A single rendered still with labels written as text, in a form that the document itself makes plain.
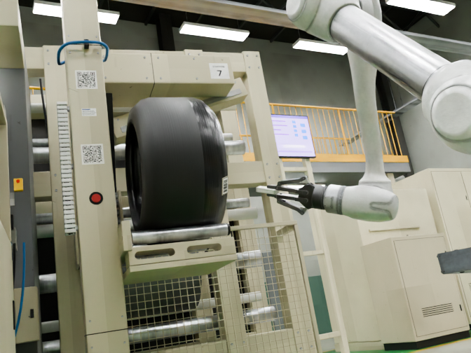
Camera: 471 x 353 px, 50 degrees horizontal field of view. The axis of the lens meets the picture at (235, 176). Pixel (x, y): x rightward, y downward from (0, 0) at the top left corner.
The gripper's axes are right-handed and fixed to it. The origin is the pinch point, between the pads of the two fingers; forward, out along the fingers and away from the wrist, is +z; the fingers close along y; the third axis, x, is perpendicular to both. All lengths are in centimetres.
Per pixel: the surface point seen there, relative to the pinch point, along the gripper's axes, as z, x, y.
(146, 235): 32.8, -21.8, 15.1
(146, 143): 37.1, -15.6, -14.4
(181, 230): 25.2, -12.7, 14.4
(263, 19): 258, 554, -106
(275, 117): 171, 409, 19
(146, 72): 75, 34, -36
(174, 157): 27.4, -13.7, -10.3
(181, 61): 66, 48, -41
